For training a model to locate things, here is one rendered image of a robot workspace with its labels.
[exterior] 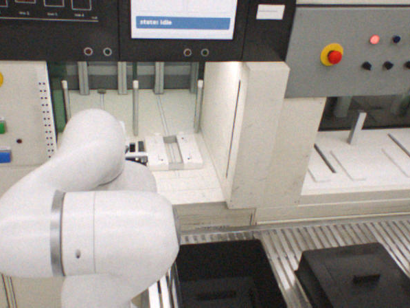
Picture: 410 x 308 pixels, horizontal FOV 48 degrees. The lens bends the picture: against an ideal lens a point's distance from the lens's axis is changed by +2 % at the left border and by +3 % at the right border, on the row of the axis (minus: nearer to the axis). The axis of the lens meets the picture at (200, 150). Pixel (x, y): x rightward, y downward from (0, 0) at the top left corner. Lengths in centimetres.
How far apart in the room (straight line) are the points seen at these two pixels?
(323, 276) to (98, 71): 140
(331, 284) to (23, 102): 103
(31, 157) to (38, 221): 93
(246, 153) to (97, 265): 98
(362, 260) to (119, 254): 113
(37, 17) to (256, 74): 60
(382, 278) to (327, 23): 78
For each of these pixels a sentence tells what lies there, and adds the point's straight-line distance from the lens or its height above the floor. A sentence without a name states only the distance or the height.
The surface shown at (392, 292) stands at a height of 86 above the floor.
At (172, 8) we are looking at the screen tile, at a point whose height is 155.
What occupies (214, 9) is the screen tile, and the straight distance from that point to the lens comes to 128.
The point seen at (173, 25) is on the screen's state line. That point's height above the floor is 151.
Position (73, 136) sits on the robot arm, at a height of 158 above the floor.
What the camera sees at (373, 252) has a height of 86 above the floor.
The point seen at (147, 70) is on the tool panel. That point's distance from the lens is 229.
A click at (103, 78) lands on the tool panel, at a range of 231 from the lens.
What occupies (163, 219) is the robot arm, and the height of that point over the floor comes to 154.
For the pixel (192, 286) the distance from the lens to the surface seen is 149.
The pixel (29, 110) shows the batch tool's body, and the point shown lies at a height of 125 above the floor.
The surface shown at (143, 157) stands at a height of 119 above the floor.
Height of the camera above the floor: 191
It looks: 34 degrees down
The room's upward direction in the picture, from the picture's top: 6 degrees clockwise
